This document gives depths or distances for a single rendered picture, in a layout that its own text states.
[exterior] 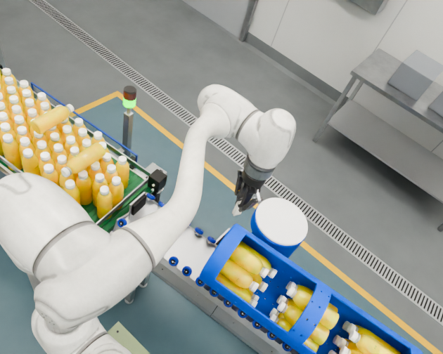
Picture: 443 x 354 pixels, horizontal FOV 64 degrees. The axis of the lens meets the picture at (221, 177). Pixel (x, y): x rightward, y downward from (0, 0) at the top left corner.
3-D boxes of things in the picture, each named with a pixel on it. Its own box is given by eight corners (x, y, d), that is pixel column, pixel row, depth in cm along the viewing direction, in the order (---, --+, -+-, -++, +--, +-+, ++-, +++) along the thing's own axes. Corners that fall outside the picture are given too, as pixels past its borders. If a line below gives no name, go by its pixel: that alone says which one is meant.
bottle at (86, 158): (107, 155, 166) (76, 178, 154) (98, 154, 170) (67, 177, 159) (100, 142, 163) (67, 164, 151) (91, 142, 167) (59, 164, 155)
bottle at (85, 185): (88, 206, 173) (86, 184, 159) (74, 201, 173) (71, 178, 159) (95, 196, 178) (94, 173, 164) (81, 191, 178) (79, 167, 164)
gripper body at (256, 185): (274, 178, 105) (264, 196, 112) (261, 156, 109) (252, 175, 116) (253, 183, 102) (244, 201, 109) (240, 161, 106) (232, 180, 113)
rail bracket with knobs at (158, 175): (155, 197, 186) (157, 185, 179) (143, 189, 188) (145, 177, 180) (166, 185, 193) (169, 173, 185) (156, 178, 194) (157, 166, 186)
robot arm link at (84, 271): (157, 252, 61) (105, 204, 65) (62, 332, 50) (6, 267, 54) (151, 284, 71) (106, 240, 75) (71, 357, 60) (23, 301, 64)
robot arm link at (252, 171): (268, 142, 105) (262, 156, 110) (242, 148, 101) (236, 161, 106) (284, 166, 101) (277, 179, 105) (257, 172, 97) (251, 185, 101)
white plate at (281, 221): (303, 201, 191) (302, 202, 192) (254, 194, 186) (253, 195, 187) (312, 247, 174) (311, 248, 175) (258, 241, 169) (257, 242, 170)
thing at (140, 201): (131, 221, 171) (133, 207, 162) (128, 218, 172) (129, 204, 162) (145, 208, 178) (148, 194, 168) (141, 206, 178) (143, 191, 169)
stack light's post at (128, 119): (122, 223, 273) (129, 116, 190) (118, 220, 273) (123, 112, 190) (126, 219, 275) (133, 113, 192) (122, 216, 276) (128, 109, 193)
